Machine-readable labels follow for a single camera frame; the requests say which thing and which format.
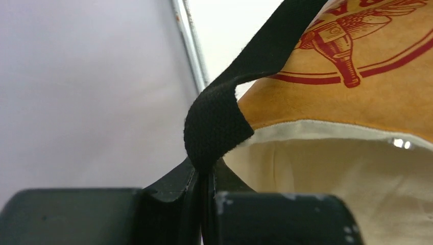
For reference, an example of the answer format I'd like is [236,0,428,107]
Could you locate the mustard tote bag black straps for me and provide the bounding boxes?
[183,0,433,245]

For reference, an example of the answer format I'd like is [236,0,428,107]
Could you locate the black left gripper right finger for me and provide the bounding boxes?
[203,160,364,244]

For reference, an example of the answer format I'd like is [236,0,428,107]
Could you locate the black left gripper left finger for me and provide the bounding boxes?
[1,160,200,244]

